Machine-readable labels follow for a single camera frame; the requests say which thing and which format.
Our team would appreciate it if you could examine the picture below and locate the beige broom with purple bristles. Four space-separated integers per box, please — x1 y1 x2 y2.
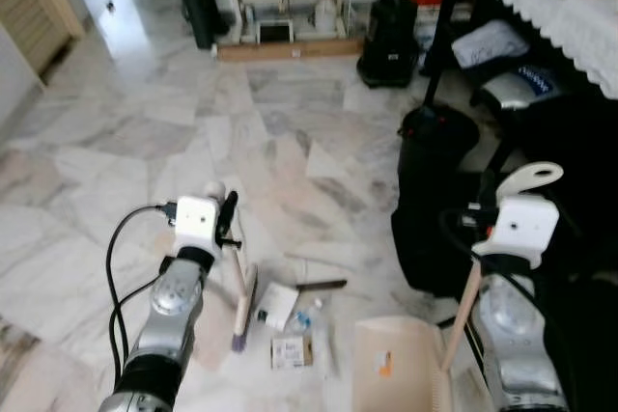
204 179 260 353

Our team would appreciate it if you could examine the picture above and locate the wooden floor plinth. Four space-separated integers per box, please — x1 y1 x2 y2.
216 37 367 63

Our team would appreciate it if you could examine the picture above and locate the white crumpled paper box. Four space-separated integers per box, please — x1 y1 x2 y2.
255 281 301 332

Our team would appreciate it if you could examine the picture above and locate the thin black stick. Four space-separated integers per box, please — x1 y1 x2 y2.
295 279 349 291

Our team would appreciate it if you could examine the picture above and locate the clear plastic bottle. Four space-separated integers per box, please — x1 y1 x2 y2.
288 296 325 338

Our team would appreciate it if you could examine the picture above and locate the small printed carton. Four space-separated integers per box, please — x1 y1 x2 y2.
270 334 316 371

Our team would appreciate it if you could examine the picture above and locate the white plastic jug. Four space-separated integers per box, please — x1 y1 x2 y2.
313 0 342 34

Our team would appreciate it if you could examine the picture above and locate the black table leg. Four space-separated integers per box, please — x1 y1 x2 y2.
421 0 466 135

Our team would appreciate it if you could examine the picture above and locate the white plastic bag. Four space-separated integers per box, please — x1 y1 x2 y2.
450 18 531 71

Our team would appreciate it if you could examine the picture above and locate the silver bag with blue print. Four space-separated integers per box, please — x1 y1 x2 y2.
469 64 567 116

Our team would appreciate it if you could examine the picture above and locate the white lace tablecloth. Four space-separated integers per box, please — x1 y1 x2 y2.
439 0 618 101

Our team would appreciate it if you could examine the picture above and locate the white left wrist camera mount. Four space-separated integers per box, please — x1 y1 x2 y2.
174 196 226 259

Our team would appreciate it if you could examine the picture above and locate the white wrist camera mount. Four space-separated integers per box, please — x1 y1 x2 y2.
472 194 562 270
174 196 226 259

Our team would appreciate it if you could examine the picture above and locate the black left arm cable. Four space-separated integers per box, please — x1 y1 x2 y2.
103 202 181 389

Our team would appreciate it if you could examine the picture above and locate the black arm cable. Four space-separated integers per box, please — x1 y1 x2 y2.
438 204 503 336
103 202 181 389

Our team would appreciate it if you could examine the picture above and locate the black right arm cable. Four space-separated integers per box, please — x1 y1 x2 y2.
438 204 503 336

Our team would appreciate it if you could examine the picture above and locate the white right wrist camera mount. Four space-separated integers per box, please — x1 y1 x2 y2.
472 194 562 270

